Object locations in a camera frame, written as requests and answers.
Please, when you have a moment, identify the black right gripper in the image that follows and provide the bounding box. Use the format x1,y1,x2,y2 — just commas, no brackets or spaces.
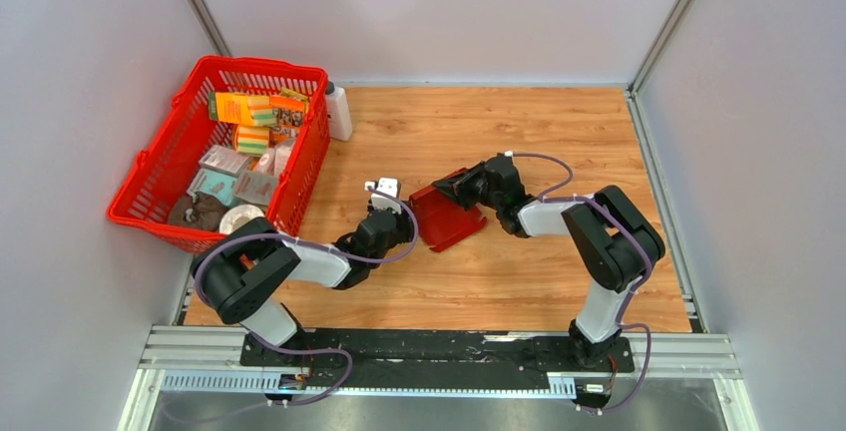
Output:
432,164,503,212

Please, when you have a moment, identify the red paper box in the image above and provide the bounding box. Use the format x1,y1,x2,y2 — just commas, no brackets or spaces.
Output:
409,185,487,252

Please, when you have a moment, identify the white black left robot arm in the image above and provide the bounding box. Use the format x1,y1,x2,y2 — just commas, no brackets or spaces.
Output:
190,207,418,366

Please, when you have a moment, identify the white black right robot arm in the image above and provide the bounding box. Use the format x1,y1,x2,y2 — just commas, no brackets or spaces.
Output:
432,152,666,370

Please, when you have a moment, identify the pink white box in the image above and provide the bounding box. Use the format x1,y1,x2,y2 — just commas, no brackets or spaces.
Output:
198,145,253,177

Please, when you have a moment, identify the orange green box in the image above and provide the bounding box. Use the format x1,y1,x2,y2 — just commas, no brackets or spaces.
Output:
208,92,277,127

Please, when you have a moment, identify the white plastic bottle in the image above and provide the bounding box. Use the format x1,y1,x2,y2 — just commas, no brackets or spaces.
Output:
324,82,353,142

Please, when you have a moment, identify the pink grey packet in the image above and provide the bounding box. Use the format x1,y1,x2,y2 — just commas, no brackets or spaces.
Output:
233,170,278,207

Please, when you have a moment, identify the white tape roll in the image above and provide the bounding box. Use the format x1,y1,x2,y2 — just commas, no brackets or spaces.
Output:
218,204,264,234

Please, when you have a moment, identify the orange snack packet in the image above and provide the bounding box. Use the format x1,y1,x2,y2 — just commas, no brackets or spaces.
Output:
270,88,310,145

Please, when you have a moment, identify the yellow green sponge pack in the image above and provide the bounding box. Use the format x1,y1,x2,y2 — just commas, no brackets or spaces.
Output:
231,125,270,157

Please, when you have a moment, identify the teal white packet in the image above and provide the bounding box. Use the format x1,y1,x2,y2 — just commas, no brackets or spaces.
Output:
187,168,237,208

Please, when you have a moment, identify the brown bag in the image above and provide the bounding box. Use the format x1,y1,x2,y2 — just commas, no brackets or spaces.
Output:
167,192,228,232

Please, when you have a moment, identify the red plastic basket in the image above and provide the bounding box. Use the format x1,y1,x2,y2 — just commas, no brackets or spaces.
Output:
108,55,330,254

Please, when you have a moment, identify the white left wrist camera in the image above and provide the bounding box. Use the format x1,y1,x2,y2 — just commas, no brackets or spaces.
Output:
364,177,402,214

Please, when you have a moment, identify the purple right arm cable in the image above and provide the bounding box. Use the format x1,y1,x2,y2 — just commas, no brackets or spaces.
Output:
512,152,655,414

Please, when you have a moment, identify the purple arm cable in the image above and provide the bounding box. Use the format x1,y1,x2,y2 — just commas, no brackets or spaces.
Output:
512,152,655,414
192,180,421,409

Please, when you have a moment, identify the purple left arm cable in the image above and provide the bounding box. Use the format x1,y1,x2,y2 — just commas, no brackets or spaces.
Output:
192,180,421,409

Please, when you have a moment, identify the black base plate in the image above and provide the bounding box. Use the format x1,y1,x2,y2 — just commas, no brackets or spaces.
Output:
239,328,635,391

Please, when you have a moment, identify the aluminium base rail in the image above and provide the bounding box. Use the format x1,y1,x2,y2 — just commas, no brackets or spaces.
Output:
119,326,759,430

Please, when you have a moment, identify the right aluminium frame post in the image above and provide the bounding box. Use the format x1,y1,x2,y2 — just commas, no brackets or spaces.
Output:
628,0,694,97

